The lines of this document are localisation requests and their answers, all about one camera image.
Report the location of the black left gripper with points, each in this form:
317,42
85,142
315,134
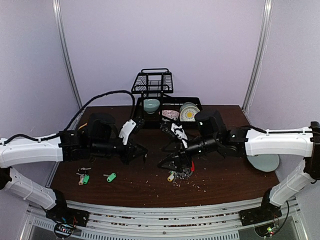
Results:
131,153

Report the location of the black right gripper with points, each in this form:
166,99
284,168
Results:
182,157

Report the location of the large keyring with red handle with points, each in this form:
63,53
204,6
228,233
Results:
185,174

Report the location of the green tagged single key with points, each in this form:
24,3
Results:
110,177

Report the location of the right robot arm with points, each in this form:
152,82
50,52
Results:
249,141

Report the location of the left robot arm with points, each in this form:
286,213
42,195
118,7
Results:
99,137

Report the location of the pink patterned bowl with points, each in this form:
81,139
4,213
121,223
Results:
169,115

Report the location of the yellow daisy plate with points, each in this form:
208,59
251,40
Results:
187,114

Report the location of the celadon green bowl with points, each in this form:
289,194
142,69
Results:
150,106

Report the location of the pale green plate behind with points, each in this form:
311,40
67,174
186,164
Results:
187,104

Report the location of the green tagged key bunch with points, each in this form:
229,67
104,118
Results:
83,173

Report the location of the light green flower plate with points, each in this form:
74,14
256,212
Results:
264,162

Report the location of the left base circuit board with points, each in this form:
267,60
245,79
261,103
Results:
62,230

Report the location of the base circuit board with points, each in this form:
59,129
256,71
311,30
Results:
62,230
268,230

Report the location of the right base circuit board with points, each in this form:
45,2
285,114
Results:
268,230

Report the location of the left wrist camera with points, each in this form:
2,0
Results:
132,126

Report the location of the black wire dish rack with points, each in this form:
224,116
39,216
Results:
157,83

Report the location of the aluminium front rail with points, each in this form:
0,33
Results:
205,222

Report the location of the right aluminium frame post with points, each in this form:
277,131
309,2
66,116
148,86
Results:
260,51

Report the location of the aluminium frame post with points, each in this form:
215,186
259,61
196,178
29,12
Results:
66,56
260,51

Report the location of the left aluminium frame post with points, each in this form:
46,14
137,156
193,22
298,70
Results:
66,56

